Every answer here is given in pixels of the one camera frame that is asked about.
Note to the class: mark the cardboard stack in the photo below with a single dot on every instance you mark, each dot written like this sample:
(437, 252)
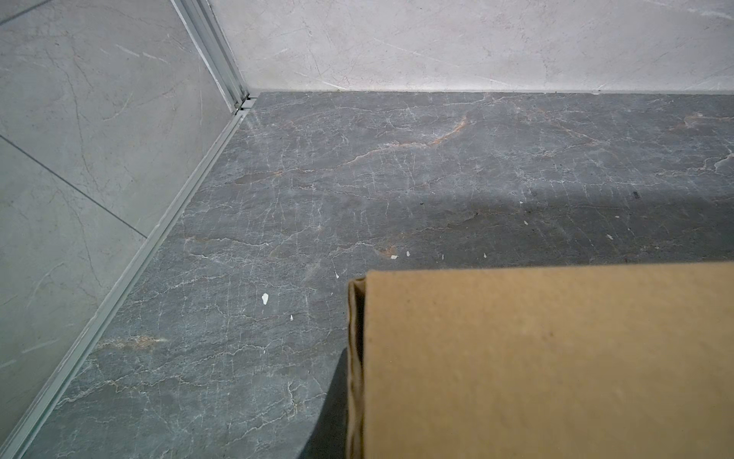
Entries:
(621, 361)

